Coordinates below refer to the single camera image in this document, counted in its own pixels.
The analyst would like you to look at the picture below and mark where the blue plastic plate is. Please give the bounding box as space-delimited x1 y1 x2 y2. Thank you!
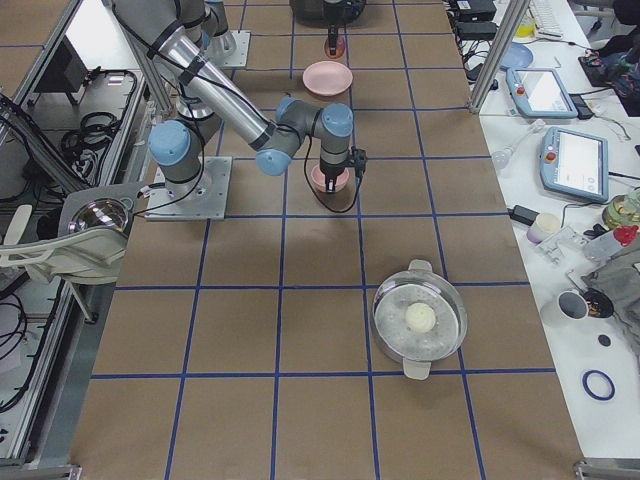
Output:
500 42 534 71

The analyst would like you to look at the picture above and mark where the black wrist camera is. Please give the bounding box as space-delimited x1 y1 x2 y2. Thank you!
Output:
350 147 368 176

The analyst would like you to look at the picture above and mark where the small pink bowl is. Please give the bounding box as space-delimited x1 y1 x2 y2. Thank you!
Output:
309 165 351 194

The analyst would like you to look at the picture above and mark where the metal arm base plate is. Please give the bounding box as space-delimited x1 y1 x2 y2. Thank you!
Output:
143 156 233 221

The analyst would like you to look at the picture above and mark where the steel pot with handles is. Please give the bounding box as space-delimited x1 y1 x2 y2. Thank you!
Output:
370 259 468 380

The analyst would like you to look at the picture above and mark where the white round bun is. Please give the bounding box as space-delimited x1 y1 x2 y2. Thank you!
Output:
405 302 436 333

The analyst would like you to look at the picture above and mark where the upper teach pendant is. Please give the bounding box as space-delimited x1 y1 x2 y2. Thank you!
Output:
505 68 578 119

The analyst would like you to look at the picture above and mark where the black round ashtray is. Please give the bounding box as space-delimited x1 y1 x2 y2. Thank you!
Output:
583 289 614 318

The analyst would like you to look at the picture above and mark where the second grey robot arm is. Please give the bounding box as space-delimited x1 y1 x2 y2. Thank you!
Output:
201 0 236 64

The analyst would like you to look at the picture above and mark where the blue rubber ring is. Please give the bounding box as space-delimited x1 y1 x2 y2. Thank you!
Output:
584 370 615 401

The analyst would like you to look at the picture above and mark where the white purple jar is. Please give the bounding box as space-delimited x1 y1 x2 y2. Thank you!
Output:
526 213 561 244

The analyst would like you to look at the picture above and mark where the white keyboard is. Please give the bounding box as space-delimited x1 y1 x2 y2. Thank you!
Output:
529 0 564 40

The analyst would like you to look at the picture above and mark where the white mug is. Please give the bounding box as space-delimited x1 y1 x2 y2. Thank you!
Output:
540 290 589 328

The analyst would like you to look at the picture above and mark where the teach pendant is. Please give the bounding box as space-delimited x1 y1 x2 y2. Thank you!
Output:
539 127 609 204
505 68 578 119

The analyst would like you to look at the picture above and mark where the aluminium frame post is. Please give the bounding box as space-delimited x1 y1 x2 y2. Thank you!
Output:
468 0 529 114

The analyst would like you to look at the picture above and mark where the glass pot lid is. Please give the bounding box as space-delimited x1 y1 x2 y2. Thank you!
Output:
67 198 130 234

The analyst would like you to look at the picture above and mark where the black camera cable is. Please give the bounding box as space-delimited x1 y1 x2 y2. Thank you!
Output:
302 134 363 215

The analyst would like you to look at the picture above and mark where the grey cloth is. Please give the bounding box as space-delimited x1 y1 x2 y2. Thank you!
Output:
567 240 640 357

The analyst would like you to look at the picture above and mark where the light bulb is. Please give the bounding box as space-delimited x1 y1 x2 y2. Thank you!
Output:
491 145 518 170

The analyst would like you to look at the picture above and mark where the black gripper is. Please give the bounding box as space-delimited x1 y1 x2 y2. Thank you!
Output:
320 162 341 191

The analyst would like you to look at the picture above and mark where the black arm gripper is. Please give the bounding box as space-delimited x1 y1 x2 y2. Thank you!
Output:
323 0 346 44

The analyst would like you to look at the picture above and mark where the black power adapter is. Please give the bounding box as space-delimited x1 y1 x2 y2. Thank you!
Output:
508 205 539 227

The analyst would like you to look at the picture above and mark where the lower teach pendant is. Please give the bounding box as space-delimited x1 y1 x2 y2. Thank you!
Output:
539 127 609 204

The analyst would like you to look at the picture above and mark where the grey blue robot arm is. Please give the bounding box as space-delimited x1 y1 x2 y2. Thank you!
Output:
112 1 365 192

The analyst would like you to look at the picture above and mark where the black rice cooker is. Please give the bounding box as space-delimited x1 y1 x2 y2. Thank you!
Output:
289 0 367 26

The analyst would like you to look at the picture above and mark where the pink plate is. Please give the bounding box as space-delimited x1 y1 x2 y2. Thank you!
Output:
302 61 353 97

